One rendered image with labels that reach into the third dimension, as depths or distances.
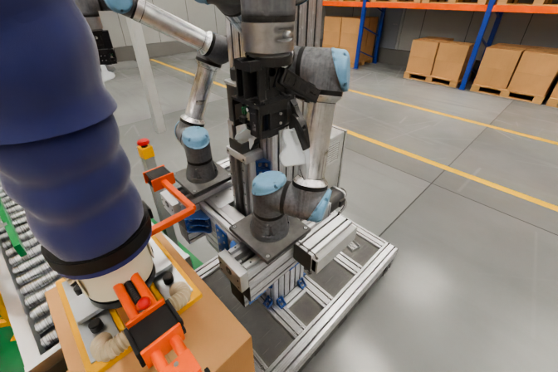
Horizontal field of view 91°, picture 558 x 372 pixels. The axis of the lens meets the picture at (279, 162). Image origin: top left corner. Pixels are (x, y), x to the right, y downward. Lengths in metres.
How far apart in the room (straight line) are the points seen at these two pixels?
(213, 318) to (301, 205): 0.44
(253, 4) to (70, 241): 0.56
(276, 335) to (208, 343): 0.85
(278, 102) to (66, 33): 0.34
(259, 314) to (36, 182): 1.44
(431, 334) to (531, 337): 0.60
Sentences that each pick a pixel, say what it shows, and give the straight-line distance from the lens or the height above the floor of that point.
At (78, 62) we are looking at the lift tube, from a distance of 0.58.
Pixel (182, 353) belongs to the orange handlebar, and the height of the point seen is 1.19.
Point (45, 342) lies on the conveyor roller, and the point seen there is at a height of 0.54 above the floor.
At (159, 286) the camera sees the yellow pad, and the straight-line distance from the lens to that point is 0.94.
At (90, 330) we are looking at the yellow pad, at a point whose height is 1.09.
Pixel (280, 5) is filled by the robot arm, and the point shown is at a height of 1.78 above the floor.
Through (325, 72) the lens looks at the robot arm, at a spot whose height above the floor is 1.61.
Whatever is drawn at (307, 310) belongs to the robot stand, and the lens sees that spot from 1.85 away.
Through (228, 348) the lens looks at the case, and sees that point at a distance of 0.95.
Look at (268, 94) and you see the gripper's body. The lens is 0.44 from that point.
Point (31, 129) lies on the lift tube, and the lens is 0.58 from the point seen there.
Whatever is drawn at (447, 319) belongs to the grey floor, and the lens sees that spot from 2.32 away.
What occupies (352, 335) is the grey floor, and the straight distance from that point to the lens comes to 2.06.
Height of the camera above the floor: 1.80
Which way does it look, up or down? 32 degrees down
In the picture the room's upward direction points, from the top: straight up
